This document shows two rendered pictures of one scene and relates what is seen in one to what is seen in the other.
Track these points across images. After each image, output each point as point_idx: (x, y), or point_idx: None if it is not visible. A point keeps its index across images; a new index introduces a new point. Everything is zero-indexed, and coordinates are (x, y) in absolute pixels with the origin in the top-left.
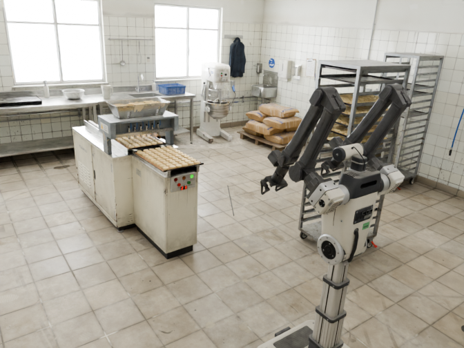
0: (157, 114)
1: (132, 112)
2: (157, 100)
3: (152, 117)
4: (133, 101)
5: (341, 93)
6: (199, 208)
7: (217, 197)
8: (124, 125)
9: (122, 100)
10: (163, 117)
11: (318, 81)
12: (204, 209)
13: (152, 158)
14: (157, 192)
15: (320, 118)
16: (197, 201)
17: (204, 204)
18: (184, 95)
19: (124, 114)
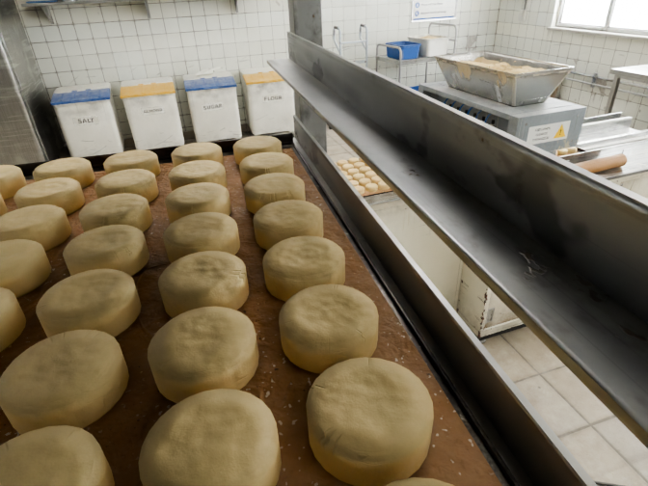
0: (502, 102)
1: (458, 76)
2: (564, 74)
3: (476, 100)
4: (521, 64)
5: (393, 245)
6: (536, 393)
7: (641, 452)
8: (451, 101)
9: (506, 55)
10: (488, 108)
11: (288, 3)
12: (535, 405)
13: (362, 159)
14: None
15: None
16: (587, 397)
17: (573, 409)
18: None
19: (450, 78)
